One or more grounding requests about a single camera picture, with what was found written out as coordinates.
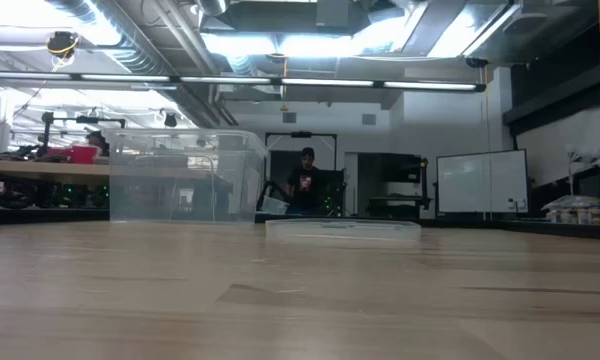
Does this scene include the person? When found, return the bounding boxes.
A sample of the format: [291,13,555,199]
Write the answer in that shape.
[283,146,329,217]
[83,130,111,158]

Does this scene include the bagged white packages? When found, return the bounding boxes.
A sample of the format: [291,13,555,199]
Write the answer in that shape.
[540,194,600,226]

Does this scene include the red plastic bin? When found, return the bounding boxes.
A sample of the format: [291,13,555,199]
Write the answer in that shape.
[46,144,102,166]

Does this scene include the long ceiling light bar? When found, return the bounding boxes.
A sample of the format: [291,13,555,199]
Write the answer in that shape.
[0,70,487,94]

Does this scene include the clear plastic container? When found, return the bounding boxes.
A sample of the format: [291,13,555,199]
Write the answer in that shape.
[104,128,270,224]

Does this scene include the white whiteboard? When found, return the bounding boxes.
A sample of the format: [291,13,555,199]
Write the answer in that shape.
[435,149,530,216]

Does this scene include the black gantry frame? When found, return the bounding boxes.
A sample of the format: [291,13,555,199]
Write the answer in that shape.
[263,131,339,217]

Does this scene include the small clear bin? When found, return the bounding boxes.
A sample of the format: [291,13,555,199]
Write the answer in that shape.
[259,195,290,216]

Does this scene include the black yellow cable reel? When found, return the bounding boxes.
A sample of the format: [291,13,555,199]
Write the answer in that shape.
[46,30,80,70]

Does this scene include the black cabinet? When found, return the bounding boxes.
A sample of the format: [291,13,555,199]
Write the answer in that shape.
[355,151,431,220]

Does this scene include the black camera rig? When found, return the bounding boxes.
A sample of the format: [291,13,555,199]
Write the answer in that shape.
[39,111,127,160]

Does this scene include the clear lid with black handle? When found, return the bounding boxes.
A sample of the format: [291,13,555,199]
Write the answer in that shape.
[264,217,423,247]

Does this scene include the wooden workbench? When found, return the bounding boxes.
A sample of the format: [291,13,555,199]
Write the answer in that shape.
[0,159,112,187]

